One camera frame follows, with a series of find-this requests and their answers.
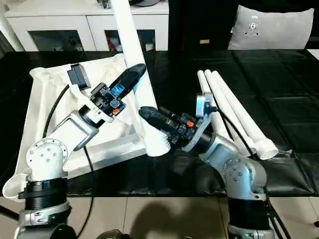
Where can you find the white plastic table leg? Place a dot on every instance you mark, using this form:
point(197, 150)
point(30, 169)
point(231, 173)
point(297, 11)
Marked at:
point(230, 109)
point(241, 109)
point(202, 82)
point(129, 37)

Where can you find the white plastic table top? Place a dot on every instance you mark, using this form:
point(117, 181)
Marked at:
point(49, 104)

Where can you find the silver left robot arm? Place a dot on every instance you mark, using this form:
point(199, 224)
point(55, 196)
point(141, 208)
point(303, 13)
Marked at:
point(47, 159)

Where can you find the small white jar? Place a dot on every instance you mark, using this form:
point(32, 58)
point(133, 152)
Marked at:
point(149, 46)

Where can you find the white sideboard with glass doors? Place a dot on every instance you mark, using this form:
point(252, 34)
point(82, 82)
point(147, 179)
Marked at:
point(74, 22)

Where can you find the grey helmet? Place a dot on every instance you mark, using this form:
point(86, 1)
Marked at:
point(147, 2)

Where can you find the dark clutter pile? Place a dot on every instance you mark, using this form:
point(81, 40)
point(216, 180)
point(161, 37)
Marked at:
point(103, 3)

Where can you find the black cabinet with gold label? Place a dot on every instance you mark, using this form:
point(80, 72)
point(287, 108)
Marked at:
point(199, 20)

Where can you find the grey cushion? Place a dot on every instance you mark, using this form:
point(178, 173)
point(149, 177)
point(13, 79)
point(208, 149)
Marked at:
point(271, 27)

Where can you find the black stand leg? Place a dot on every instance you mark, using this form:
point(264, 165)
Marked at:
point(7, 211)

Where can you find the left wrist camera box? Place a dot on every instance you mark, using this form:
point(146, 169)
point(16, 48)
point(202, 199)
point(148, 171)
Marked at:
point(78, 77)

